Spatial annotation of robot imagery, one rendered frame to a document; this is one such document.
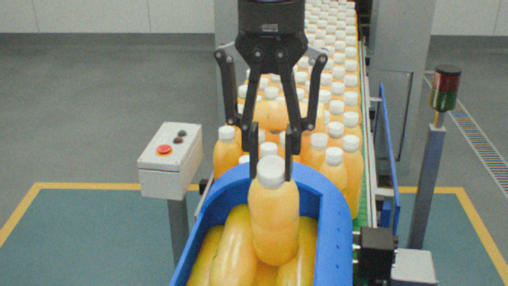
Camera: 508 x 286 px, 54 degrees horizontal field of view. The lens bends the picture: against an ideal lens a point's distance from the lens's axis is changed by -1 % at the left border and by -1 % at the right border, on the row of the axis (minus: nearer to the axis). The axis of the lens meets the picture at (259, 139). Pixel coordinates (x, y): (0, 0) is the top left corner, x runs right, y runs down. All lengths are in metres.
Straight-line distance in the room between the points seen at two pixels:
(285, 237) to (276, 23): 0.34
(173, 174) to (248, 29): 0.66
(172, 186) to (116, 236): 1.58
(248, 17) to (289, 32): 0.05
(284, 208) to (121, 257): 1.97
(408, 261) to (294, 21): 0.85
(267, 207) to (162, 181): 0.53
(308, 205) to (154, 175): 0.40
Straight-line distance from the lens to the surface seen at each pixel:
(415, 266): 1.28
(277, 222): 0.71
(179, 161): 1.16
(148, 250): 2.63
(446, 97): 1.31
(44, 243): 2.83
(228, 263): 0.80
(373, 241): 1.10
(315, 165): 1.22
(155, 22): 5.31
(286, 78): 0.59
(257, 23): 0.55
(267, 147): 1.17
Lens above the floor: 1.70
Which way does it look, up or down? 29 degrees down
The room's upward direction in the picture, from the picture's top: straight up
